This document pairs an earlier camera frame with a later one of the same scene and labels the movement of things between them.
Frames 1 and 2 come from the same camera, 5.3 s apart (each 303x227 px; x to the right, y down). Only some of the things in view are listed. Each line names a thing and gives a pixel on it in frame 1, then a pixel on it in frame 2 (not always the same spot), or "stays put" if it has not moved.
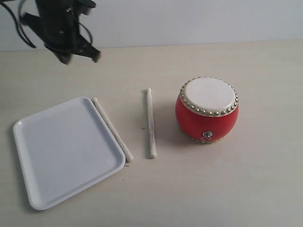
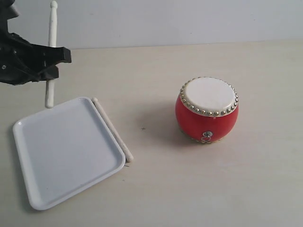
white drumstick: (124, 150) stays put
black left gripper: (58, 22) -> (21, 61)
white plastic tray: (64, 149) stays put
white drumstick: (152, 143) -> (49, 91)
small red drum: (207, 109) stays put
